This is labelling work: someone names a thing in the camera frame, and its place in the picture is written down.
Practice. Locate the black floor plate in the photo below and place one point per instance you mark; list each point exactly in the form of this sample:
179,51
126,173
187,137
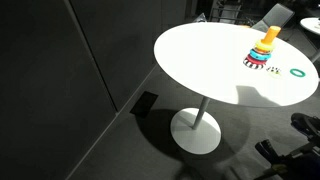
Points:
144,104

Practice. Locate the dark metal rack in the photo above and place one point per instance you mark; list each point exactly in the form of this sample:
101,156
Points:
230,11

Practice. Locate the grey chair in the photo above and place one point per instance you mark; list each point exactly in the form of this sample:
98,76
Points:
276,15

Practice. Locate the black clamp equipment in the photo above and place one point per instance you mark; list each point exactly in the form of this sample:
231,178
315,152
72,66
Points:
300,160

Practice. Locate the small white round table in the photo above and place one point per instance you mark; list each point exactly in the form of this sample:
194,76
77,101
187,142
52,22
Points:
311,24

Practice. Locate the white table pedestal base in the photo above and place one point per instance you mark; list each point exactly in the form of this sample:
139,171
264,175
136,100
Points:
195,136

